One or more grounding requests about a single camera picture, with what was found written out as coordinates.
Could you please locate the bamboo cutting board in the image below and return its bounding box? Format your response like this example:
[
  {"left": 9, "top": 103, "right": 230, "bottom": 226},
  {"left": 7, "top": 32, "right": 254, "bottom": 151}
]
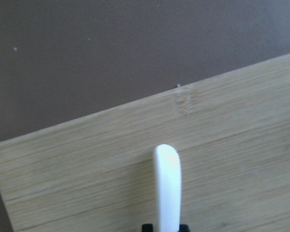
[{"left": 0, "top": 54, "right": 290, "bottom": 232}]

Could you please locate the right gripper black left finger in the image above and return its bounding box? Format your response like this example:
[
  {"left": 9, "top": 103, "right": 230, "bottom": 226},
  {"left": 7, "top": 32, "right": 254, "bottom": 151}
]
[{"left": 142, "top": 224, "right": 154, "bottom": 232}]

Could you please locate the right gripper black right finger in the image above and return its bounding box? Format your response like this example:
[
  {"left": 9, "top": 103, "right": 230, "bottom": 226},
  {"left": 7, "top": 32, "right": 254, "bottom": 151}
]
[{"left": 179, "top": 224, "right": 190, "bottom": 232}]

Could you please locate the white ceramic spoon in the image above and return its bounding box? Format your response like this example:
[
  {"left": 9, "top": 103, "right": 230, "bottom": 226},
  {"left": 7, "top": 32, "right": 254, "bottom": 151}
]
[{"left": 153, "top": 144, "right": 182, "bottom": 232}]

